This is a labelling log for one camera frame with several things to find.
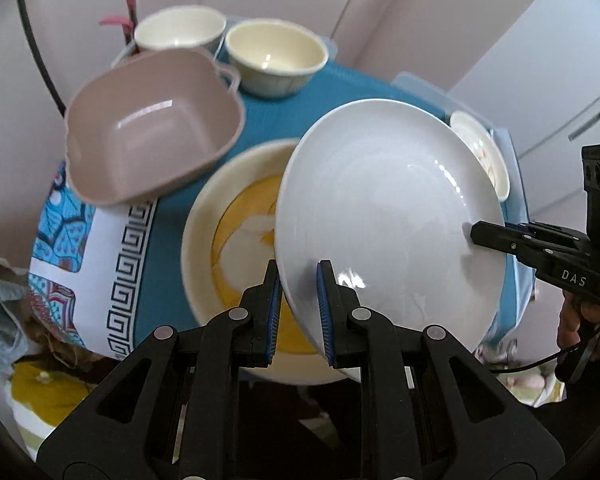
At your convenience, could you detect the person's right hand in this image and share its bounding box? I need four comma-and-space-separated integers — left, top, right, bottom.
556, 290, 600, 362

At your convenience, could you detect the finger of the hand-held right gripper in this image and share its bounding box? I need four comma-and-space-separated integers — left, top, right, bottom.
470, 220, 588, 273

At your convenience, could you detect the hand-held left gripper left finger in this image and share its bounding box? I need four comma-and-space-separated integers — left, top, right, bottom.
36, 258, 283, 480

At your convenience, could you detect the white plate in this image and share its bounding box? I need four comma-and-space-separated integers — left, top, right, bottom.
274, 99, 507, 385

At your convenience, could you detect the large cream yellow-patterned plate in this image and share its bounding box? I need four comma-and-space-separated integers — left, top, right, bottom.
181, 139, 351, 386

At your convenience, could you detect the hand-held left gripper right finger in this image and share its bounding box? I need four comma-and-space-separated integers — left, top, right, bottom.
316, 260, 566, 480

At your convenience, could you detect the floral bedding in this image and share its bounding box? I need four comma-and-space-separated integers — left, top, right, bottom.
475, 337, 566, 407

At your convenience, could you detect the cream bowl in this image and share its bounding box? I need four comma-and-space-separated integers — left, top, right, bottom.
224, 19, 329, 98
133, 6, 227, 56

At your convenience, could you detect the black wall cable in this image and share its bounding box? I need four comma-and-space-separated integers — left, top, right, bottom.
12, 0, 68, 116

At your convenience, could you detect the grey-blue cloth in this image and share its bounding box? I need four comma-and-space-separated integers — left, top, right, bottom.
0, 255, 31, 366

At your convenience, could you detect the yellow cloth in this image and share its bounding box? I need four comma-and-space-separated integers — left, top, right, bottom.
10, 357, 106, 428

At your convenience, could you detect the small cream patterned plate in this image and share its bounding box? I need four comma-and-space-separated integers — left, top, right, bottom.
448, 111, 511, 202

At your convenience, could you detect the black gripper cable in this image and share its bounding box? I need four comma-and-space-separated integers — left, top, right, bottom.
472, 310, 600, 376

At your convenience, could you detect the teal patterned tablecloth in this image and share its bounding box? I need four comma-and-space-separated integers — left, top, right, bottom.
27, 40, 536, 361

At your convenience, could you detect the grey cabinet handle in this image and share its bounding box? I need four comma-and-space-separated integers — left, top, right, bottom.
567, 109, 600, 142

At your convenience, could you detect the pink square bowl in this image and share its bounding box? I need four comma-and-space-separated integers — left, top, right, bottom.
62, 49, 247, 206

